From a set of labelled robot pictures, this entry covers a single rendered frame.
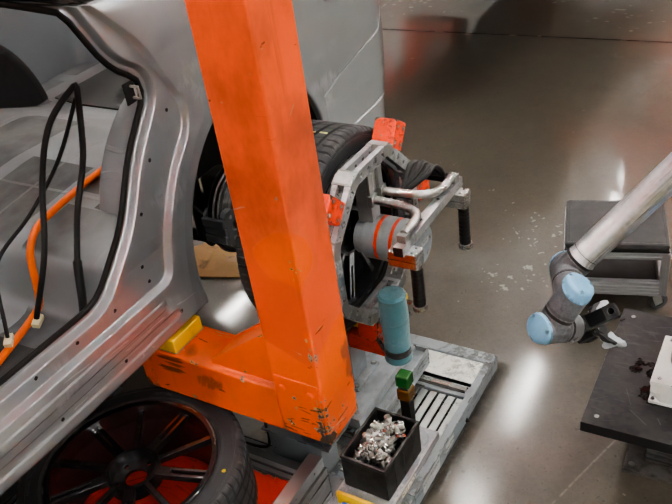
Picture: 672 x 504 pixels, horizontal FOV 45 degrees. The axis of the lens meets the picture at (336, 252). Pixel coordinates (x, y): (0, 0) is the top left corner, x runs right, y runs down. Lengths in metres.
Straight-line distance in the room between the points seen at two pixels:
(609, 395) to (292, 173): 1.37
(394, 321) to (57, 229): 1.06
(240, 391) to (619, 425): 1.15
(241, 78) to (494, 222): 2.57
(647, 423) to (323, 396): 1.03
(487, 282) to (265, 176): 2.04
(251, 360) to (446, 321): 1.39
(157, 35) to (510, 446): 1.80
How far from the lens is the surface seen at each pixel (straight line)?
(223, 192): 2.71
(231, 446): 2.44
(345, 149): 2.43
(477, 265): 3.85
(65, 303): 2.59
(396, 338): 2.53
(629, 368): 2.88
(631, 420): 2.71
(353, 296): 2.68
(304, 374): 2.19
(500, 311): 3.57
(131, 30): 2.21
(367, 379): 2.96
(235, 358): 2.36
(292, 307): 2.05
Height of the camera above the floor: 2.21
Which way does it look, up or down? 33 degrees down
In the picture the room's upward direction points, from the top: 9 degrees counter-clockwise
